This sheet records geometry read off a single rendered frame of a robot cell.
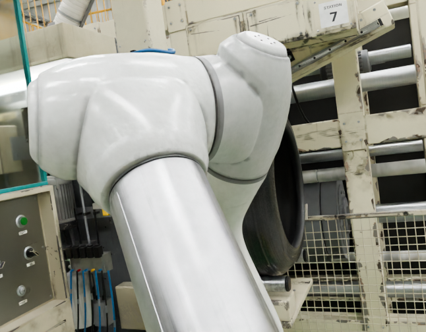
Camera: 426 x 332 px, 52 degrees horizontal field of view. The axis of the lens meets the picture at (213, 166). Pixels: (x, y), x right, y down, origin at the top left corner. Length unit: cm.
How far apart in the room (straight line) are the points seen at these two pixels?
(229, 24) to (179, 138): 125
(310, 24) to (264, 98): 107
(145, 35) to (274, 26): 45
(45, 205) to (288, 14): 102
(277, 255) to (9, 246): 77
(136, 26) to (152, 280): 122
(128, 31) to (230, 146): 105
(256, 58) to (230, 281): 27
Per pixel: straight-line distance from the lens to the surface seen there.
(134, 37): 151
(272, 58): 52
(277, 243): 122
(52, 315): 148
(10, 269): 142
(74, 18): 206
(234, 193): 60
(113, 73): 46
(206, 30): 168
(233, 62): 52
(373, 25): 168
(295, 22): 159
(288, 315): 131
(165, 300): 35
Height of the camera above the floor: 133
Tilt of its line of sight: 3 degrees down
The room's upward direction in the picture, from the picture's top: 8 degrees counter-clockwise
